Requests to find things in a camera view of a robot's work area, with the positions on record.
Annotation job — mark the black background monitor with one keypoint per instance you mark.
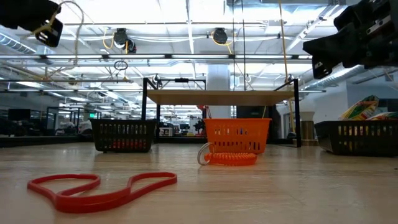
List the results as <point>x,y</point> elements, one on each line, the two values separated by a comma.
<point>18,114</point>

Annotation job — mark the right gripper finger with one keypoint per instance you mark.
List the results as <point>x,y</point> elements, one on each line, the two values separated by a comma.
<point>332,46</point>

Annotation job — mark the yellow plastic snack bag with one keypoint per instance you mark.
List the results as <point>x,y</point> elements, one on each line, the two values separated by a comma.
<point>360,109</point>

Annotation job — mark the red robot arm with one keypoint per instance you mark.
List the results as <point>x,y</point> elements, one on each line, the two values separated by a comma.
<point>206,112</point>

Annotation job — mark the yellow rubber band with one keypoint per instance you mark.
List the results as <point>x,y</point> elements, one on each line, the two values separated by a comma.
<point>82,15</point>

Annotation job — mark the red rubber band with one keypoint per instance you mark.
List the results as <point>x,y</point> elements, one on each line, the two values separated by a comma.
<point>93,203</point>

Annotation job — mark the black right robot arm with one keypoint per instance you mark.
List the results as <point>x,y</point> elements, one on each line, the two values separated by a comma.
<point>392,37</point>

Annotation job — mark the wooden riser shelf black legs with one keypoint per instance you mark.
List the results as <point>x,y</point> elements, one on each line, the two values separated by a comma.
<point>217,97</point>

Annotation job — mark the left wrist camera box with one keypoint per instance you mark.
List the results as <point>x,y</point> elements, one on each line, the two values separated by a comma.
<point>49,35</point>

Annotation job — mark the black screen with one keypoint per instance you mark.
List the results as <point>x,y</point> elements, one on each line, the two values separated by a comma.
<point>255,112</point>

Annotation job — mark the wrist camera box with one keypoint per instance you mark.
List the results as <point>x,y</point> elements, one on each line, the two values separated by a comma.
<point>321,69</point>
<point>49,35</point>

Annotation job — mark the orange plastic mesh basket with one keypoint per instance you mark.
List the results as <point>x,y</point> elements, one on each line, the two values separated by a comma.
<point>237,124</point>

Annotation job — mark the yellow snack packets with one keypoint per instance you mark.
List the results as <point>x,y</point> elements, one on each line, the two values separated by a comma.
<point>385,116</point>

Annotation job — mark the black metal rig frame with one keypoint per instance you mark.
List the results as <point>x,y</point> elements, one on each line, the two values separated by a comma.
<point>31,140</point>

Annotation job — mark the black plastic mesh basket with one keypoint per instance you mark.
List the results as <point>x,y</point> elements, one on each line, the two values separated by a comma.
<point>124,124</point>
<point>326,137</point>

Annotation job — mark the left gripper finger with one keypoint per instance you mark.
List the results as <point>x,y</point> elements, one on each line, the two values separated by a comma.
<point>53,9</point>

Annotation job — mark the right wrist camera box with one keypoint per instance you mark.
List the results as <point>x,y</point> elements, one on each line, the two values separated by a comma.
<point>321,69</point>

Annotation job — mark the white bulb lamp wooden base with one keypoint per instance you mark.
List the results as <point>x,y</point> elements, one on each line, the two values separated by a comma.
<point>308,130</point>

